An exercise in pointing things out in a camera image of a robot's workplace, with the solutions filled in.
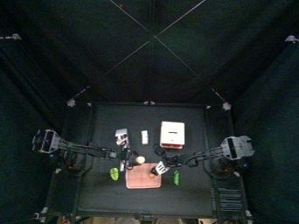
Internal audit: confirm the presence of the pink plastic tray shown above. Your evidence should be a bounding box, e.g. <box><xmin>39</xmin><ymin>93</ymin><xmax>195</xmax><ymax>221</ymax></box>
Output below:
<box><xmin>124</xmin><ymin>162</ymin><xmax>164</xmax><ymax>190</ymax></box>

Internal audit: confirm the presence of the green toy vegetable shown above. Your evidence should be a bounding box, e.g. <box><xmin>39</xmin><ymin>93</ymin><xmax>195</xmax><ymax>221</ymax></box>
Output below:
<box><xmin>108</xmin><ymin>167</ymin><xmax>120</xmax><ymax>182</ymax></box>
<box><xmin>172</xmin><ymin>170</ymin><xmax>182</xmax><ymax>186</ymax></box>

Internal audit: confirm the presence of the white toy knife block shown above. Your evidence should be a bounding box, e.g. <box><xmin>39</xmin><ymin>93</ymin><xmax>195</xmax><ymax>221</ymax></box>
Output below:
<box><xmin>113</xmin><ymin>128</ymin><xmax>129</xmax><ymax>147</ymax></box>

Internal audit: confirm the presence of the small white toy block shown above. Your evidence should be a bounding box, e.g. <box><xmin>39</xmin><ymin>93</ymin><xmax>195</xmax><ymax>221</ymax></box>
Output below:
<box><xmin>140</xmin><ymin>129</ymin><xmax>150</xmax><ymax>146</ymax></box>

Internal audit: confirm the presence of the wooden box with red drawer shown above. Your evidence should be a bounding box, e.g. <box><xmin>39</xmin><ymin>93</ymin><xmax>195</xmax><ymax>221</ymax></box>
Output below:
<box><xmin>159</xmin><ymin>121</ymin><xmax>187</xmax><ymax>150</ymax></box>

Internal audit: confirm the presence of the thin diagonal frame cord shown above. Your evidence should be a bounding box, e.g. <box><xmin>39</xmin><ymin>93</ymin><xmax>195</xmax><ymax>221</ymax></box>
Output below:
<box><xmin>69</xmin><ymin>0</ymin><xmax>207</xmax><ymax>102</ymax></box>
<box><xmin>108</xmin><ymin>0</ymin><xmax>230</xmax><ymax>104</ymax></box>

